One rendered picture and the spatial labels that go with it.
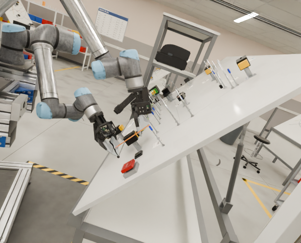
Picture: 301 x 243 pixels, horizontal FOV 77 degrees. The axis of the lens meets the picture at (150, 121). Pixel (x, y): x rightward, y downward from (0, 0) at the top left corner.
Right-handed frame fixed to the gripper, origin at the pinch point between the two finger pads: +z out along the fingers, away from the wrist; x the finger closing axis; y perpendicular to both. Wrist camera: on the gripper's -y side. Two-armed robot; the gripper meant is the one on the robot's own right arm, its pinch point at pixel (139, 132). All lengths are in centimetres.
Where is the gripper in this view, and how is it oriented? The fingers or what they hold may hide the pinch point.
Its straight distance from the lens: 86.0
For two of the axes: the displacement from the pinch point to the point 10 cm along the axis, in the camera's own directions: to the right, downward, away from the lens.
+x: 0.0, -2.6, 9.7
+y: 9.9, -1.6, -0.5
